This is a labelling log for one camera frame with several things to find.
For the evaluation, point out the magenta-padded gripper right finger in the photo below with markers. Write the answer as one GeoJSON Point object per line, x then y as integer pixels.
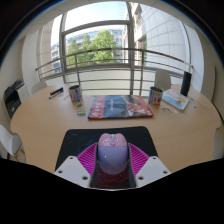
{"type": "Point", "coordinates": [153, 168]}

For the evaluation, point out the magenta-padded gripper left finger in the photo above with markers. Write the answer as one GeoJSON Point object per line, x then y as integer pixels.
{"type": "Point", "coordinates": [71, 168]}

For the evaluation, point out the pink and lilac computer mouse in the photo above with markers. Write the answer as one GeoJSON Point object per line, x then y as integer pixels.
{"type": "Point", "coordinates": [112, 156]}

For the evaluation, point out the black red-printed mouse pad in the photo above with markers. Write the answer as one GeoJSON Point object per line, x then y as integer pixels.
{"type": "Point", "coordinates": [76, 140]}

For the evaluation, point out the blue and yellow card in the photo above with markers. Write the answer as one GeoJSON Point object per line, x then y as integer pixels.
{"type": "Point", "coordinates": [81, 113]}

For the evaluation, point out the small pale sticker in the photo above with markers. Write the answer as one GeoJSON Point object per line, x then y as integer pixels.
{"type": "Point", "coordinates": [175, 111]}

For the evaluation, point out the small pale card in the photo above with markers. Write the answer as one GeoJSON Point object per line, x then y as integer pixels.
{"type": "Point", "coordinates": [79, 105]}

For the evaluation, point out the white chair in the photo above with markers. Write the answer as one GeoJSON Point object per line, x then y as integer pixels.
{"type": "Point", "coordinates": [10, 140]}
{"type": "Point", "coordinates": [38, 87]}
{"type": "Point", "coordinates": [162, 79]}

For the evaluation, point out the red magazine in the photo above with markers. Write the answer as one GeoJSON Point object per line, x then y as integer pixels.
{"type": "Point", "coordinates": [120, 106]}

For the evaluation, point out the printed tin can planter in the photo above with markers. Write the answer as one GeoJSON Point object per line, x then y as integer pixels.
{"type": "Point", "coordinates": [155, 96]}

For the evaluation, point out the light blue picture book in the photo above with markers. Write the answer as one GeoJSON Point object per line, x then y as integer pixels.
{"type": "Point", "coordinates": [176, 99]}

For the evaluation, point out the printed mug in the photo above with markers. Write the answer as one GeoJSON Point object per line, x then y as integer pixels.
{"type": "Point", "coordinates": [75, 94]}

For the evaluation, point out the tall black drink bottle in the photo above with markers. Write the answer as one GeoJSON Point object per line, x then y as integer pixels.
{"type": "Point", "coordinates": [186, 83]}

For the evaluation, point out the grey metal balcony railing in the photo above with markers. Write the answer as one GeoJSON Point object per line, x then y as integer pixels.
{"type": "Point", "coordinates": [100, 67]}

